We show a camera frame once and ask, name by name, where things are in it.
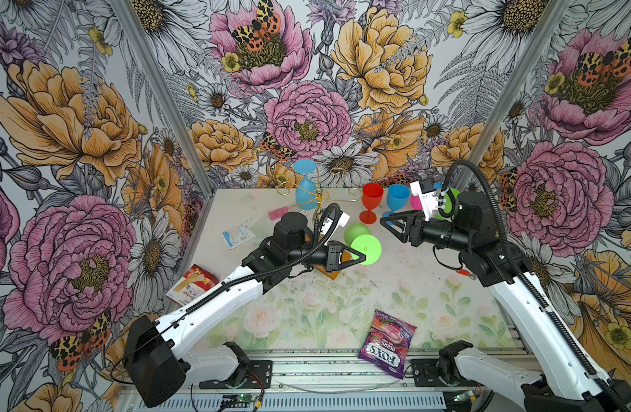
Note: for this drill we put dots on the blue wine glass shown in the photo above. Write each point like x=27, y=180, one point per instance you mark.
x=398, y=196
x=306, y=190

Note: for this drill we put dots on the purple Fox's candy bag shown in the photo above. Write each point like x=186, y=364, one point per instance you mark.
x=387, y=344

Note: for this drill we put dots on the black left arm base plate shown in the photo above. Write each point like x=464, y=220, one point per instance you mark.
x=255, y=375

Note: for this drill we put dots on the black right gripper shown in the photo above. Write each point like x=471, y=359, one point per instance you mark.
x=416, y=226

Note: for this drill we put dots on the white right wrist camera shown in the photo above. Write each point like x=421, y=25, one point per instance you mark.
x=429, y=193

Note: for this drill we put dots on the red white small box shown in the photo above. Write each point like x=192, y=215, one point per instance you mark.
x=192, y=285

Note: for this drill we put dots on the blue front wine glass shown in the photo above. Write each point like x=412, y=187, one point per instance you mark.
x=398, y=196

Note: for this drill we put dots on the green wine glass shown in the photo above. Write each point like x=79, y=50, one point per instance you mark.
x=359, y=238
x=449, y=204

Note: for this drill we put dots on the aluminium front frame rail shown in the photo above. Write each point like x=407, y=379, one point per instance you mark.
x=326, y=381

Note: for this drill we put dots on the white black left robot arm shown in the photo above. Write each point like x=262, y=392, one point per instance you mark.
x=159, y=357

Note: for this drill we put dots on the small red tool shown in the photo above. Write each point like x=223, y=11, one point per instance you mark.
x=466, y=273

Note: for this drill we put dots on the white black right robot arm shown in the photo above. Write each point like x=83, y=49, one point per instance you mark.
x=569, y=379

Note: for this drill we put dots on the white blue sachet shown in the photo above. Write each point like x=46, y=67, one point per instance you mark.
x=238, y=235

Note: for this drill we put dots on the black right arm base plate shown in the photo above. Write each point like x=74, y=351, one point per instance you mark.
x=426, y=373

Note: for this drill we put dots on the red wine glass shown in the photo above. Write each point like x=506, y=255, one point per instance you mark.
x=372, y=195

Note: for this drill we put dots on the gold wire wooden glass rack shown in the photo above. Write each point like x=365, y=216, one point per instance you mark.
x=320, y=198

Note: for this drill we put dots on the blue rear wine glass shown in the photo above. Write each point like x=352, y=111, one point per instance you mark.
x=306, y=190

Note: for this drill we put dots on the pink wine glass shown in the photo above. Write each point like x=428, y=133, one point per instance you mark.
x=415, y=203

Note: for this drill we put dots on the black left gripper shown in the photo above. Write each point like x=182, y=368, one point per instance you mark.
x=334, y=254

